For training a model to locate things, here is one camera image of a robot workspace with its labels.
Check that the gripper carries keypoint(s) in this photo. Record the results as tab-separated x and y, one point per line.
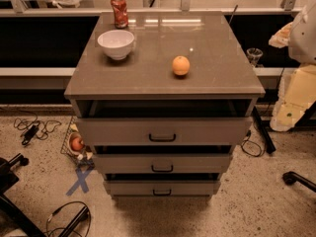
303	39

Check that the crushed red soda can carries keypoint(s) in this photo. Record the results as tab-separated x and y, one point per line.
120	13

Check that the grey top drawer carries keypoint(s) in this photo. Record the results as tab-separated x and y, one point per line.
163	131

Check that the grey drawer cabinet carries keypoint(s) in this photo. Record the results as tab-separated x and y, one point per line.
220	83

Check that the grey bottom drawer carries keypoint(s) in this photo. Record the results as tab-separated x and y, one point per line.
161	188

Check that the blue tape cross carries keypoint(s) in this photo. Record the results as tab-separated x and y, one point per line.
81	181

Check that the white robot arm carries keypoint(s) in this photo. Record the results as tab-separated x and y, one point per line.
299	36

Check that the black bar right floor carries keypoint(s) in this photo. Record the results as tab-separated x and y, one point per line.
270	147

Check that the black chair leg right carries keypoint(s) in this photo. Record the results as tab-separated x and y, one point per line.
291	177

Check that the clear glass cup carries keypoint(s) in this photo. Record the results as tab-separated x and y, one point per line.
254	55

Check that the wire basket on floor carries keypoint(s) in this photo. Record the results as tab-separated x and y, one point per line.
79	158

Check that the grey middle drawer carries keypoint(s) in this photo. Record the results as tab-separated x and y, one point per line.
161	163

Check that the red apple in basket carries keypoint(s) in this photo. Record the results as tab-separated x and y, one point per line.
77	144

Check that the grey drawer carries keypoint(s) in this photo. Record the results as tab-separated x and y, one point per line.
163	131
161	188
161	163

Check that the black power adapter with cable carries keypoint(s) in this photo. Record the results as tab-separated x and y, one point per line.
32	127

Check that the white ceramic bowl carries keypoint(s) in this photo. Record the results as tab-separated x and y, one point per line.
116	44

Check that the orange fruit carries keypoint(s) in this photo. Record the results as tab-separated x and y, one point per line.
180	66

